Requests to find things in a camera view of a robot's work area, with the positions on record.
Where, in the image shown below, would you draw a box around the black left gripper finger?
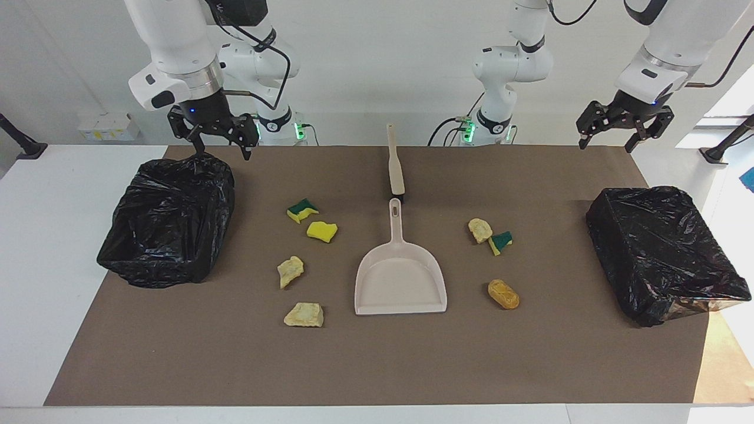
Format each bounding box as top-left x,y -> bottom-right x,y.
576,101 -> 617,150
626,107 -> 674,154

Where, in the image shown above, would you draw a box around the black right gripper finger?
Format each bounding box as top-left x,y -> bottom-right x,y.
230,114 -> 260,161
168,106 -> 207,158

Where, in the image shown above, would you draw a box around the bright yellow sponge piece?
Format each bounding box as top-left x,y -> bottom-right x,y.
306,221 -> 339,243

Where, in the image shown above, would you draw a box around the pale yellow sponge chunk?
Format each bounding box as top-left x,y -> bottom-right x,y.
277,256 -> 305,289
468,218 -> 493,244
283,302 -> 325,328

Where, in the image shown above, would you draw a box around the beige brush with black bristles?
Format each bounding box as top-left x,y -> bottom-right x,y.
386,123 -> 406,204

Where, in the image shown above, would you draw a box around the orange sponge piece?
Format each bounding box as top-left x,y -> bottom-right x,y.
488,279 -> 520,310

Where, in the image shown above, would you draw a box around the beige plastic dustpan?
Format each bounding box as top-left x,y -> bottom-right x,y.
354,198 -> 448,316

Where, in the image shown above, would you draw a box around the open bin with black bag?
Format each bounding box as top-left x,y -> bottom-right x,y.
97,151 -> 236,289

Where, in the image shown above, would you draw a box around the box bin with black bag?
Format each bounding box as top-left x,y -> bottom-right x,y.
586,186 -> 752,327

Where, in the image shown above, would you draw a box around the tan cardboard sheet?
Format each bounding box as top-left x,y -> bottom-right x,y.
694,309 -> 754,405

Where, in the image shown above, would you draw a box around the brown table mat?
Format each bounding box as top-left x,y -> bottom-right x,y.
44,145 -> 710,406

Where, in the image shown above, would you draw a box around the white wall socket boxes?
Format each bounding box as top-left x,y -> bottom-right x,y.
78,113 -> 141,142

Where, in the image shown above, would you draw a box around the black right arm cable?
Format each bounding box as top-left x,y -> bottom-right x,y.
203,0 -> 293,112

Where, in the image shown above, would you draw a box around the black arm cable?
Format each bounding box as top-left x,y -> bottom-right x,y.
203,0 -> 293,112
545,0 -> 754,89

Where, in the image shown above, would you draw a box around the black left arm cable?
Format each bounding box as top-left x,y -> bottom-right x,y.
545,0 -> 754,89

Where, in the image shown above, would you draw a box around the black left base cable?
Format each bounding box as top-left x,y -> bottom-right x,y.
427,115 -> 473,146

